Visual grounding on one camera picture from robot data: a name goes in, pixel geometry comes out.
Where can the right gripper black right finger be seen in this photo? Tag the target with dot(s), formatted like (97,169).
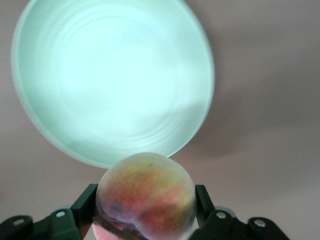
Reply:
(212,225)

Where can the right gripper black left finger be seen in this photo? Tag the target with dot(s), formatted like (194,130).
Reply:
(75,220)

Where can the yellow pink peach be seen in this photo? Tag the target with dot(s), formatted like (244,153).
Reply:
(145,195)

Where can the brown table cover cloth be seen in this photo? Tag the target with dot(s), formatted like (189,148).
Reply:
(262,112)

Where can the pale green round plate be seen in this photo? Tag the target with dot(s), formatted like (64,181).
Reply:
(112,82)

